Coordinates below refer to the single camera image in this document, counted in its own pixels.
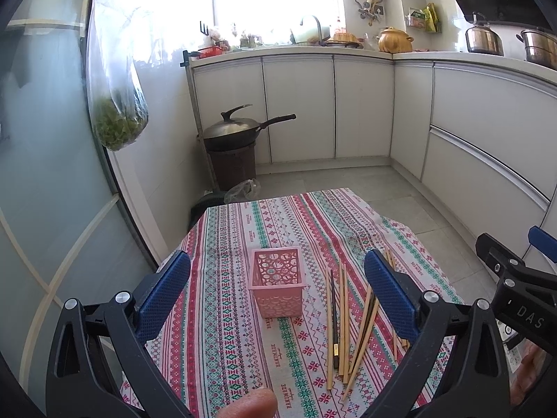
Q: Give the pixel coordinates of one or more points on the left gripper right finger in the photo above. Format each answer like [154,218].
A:
[475,382]

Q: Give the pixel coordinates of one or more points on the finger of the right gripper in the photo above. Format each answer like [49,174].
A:
[543,242]
[499,259]

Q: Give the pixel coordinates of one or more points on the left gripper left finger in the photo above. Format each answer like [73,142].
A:
[79,382]

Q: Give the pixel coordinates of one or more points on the bamboo chopstick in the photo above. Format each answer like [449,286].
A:
[368,321]

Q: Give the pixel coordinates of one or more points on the light wooden chopstick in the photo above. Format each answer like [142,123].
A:
[344,327]

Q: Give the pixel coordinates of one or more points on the kitchen faucet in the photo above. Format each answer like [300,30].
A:
[312,32]

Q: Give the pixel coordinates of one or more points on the person's right hand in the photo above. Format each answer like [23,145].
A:
[533,392]

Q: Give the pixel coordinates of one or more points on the person's left hand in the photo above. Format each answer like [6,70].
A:
[259,403]

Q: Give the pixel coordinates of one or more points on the wooden chopstick on cloth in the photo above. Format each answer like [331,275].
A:
[394,265]

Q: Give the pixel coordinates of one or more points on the patterned striped tablecloth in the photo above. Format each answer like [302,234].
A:
[255,310]

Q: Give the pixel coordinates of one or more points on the steel stock pot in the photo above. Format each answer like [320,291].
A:
[540,47]

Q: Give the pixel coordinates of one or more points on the pink perforated utensil basket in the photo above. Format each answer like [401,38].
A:
[277,281]

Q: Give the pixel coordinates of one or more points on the green dustpan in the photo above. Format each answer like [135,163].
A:
[208,200]

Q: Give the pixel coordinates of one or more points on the clear plastic bag on floor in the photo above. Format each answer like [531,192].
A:
[248,190]

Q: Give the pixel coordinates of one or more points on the dark brown wicker bin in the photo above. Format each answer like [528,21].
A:
[233,167]

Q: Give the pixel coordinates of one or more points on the yellow ceramic casserole pot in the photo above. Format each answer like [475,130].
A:
[392,40]

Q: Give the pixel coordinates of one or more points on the black wok with lid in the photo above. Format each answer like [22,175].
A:
[229,133]

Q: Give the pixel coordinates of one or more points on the red basket on counter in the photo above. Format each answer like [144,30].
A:
[210,51]

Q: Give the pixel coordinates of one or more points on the plastic bag of greens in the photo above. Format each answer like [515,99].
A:
[117,106]

